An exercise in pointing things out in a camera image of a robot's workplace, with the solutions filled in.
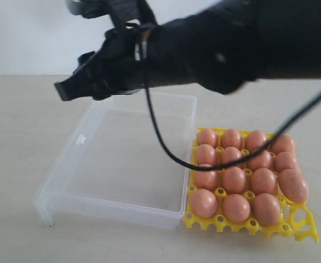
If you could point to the brown egg second row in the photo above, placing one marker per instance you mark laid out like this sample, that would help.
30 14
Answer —
266 210

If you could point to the brown egg column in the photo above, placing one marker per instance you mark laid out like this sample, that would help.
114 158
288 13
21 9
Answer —
263 180
263 160
293 186
285 160

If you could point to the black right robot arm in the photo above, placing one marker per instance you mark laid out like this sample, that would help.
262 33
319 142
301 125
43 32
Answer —
220 48

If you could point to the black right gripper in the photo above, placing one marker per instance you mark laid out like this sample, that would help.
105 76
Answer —
114 69

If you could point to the clear plastic bin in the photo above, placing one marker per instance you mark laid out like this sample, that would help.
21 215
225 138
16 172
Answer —
114 168

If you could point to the yellow plastic egg tray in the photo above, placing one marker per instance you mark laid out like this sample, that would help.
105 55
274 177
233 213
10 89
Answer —
295 219

